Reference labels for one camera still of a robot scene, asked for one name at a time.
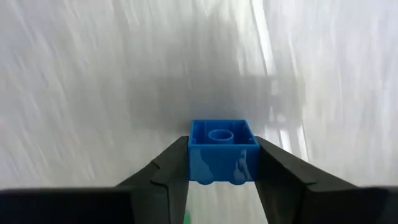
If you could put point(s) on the small blue stud brick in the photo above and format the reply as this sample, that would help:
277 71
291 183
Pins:
222 165

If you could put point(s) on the green wooden plank block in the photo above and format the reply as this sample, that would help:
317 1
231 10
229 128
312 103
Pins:
186 219

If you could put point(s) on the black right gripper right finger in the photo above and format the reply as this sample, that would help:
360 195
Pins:
286 189

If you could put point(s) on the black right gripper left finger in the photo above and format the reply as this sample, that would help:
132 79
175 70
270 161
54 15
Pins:
168 189

